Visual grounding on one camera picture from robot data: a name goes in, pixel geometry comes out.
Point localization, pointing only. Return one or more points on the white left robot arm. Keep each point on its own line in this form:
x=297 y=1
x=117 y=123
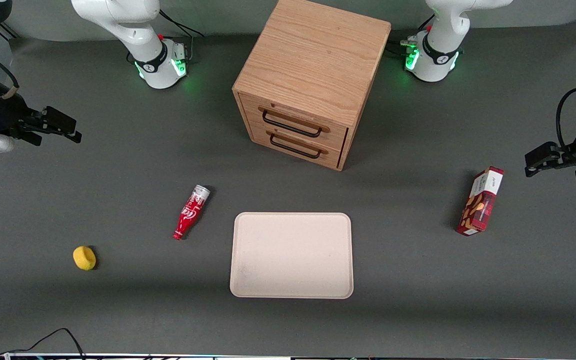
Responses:
x=443 y=50

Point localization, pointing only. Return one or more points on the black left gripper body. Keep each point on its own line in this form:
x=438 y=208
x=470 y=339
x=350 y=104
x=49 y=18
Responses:
x=568 y=154

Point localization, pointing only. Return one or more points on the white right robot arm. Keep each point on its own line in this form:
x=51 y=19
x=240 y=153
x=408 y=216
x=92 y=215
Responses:
x=138 y=30

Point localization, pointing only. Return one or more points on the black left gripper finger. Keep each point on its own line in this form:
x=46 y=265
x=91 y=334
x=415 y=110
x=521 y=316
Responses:
x=534 y=169
x=543 y=151

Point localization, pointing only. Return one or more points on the beige plastic tray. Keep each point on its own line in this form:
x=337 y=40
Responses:
x=292 y=255

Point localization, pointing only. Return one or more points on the wooden drawer cabinet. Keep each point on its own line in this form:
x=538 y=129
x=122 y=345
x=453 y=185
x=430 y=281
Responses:
x=313 y=55

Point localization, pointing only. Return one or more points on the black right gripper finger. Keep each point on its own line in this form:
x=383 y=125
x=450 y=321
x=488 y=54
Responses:
x=60 y=119
x=74 y=137

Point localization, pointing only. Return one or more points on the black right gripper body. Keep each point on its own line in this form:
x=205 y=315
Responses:
x=1 y=114

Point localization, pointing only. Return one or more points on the red snack box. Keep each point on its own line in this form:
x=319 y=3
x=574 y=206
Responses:
x=480 y=202

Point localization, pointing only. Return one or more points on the wooden drawer front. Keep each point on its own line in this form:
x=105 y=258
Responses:
x=258 y=134
x=335 y=134

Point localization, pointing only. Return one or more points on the yellow round sponge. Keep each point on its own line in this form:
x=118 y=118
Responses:
x=84 y=258

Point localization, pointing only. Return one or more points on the red coke bottle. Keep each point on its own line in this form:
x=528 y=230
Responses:
x=190 y=212

